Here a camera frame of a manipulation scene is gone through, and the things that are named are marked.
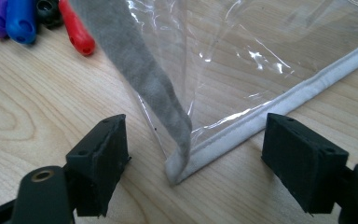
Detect black cap marker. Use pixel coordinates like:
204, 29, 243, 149
35, 0, 63, 29

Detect reddish brown cap marker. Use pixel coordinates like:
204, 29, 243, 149
58, 0, 96, 57

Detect dark blue cap marker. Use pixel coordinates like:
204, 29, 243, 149
5, 0, 38, 45

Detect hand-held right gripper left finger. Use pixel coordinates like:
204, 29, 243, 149
64, 113, 131, 217

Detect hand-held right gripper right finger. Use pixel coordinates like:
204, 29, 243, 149
260, 112, 350, 215

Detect clear pouch with white trim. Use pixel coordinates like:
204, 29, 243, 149
69, 0, 358, 187

